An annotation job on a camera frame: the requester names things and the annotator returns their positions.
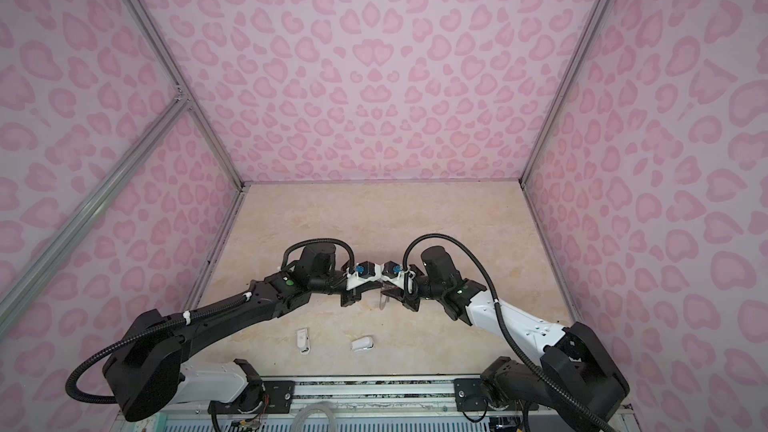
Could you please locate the black corrugated cable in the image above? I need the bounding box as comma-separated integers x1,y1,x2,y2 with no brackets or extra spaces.
64,238,358,405
401,233,616,432

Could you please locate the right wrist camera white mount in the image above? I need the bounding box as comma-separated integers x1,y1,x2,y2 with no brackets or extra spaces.
381,261,416,295

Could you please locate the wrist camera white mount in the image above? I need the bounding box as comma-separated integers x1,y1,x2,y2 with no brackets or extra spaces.
381,261,416,295
346,261,383,291

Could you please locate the black corrugated cable left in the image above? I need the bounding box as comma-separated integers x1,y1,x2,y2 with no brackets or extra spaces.
64,238,358,405

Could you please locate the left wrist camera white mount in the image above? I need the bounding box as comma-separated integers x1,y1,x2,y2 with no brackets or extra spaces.
346,261,383,291

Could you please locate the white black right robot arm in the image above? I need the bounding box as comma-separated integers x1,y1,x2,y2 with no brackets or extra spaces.
394,246,630,431

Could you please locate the black corrugated cable right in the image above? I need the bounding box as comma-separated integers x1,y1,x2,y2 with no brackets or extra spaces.
401,233,616,432

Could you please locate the aluminium diagonal frame bar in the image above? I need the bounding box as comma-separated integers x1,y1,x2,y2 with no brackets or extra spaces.
1,94,189,337

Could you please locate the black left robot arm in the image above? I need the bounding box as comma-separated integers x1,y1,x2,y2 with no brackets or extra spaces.
102,240,376,422

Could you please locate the aluminium corner frame post right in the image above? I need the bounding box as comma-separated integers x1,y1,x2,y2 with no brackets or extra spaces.
519,0,616,191

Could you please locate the aluminium frame post left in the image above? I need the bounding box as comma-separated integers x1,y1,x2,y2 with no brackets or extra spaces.
121,0,246,191

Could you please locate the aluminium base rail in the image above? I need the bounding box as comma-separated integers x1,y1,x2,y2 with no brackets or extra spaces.
113,375,637,432

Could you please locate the white stapler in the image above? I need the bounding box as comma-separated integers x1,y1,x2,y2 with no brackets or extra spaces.
296,328,311,355
350,336,374,352

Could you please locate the white stapler left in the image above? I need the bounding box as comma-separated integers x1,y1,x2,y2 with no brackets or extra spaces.
296,328,311,355

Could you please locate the white stapler right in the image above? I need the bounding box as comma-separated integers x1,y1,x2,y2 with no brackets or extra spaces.
350,336,374,352

